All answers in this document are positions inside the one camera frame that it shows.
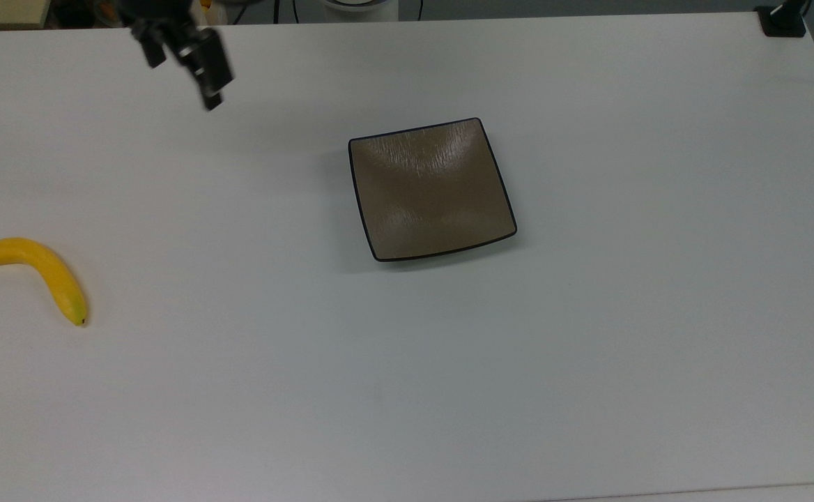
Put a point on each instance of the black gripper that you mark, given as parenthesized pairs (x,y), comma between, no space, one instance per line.
(194,42)

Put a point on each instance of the yellow banana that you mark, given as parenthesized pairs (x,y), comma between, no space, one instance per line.
(46,265)

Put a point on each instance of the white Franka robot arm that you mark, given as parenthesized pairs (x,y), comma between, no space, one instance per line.
(359,8)

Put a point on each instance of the square brown ceramic plate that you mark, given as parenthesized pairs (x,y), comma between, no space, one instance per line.
(431,192)

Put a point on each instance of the light wooden board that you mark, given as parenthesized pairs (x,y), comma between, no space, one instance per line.
(3,12)

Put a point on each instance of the black table clamp mount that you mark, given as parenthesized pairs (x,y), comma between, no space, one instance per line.
(782,21)

